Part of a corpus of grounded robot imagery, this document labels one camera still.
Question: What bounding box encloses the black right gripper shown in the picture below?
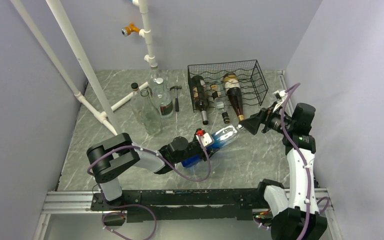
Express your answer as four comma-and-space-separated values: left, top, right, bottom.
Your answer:
239, 101, 295, 135

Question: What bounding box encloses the blue square glass bottle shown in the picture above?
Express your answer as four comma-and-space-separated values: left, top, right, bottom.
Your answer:
181, 124, 244, 168

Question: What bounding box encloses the clear bottle black gold cap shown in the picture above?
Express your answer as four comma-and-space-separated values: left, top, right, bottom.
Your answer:
209, 80, 231, 124

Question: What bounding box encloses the clear bottle black gold label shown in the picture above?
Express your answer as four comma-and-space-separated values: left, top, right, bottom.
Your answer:
140, 88, 162, 136

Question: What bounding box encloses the clear glass bottle silver cap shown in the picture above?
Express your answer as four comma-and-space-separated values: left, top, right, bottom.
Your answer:
152, 77, 174, 119

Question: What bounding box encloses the clear bottle red black label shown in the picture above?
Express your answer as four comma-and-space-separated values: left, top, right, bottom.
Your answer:
130, 82, 144, 125

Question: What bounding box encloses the clear round glass bottle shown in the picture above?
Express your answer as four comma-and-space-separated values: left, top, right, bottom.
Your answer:
148, 62, 161, 96

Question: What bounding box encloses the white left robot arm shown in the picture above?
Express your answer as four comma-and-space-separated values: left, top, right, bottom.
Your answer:
86, 130, 221, 210

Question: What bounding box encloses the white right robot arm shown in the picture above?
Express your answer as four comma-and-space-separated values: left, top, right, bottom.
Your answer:
239, 103, 328, 240

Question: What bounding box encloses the brown bottle gold foil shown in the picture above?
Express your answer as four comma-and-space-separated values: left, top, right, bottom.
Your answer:
223, 72, 245, 121

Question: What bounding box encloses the dark green wine bottle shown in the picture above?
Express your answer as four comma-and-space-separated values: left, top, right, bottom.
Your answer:
191, 75, 209, 125

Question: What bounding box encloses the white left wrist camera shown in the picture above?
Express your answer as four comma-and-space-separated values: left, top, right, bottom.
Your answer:
195, 129, 215, 148

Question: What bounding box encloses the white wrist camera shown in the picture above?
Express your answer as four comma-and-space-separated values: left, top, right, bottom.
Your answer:
195, 129, 215, 148
273, 90, 289, 111

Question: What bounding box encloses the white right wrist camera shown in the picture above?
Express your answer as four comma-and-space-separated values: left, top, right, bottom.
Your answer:
273, 90, 289, 111

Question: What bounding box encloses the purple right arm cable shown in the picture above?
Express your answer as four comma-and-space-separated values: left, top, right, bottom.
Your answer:
253, 82, 331, 240

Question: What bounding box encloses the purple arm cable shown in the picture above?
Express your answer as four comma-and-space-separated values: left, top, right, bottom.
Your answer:
86, 134, 212, 240
253, 82, 331, 240

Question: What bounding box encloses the black wire wine rack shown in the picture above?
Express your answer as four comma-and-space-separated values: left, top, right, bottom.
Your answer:
187, 59, 269, 114

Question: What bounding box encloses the small black handled hammer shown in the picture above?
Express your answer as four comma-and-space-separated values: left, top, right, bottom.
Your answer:
170, 85, 182, 112

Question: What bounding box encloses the white pvc pipe frame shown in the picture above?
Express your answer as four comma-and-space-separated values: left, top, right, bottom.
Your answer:
10, 0, 157, 136

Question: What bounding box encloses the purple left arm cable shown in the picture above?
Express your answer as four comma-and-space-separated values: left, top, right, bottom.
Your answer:
86, 134, 212, 240

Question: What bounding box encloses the aluminium extrusion rail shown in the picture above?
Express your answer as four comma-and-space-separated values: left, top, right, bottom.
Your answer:
32, 188, 342, 240

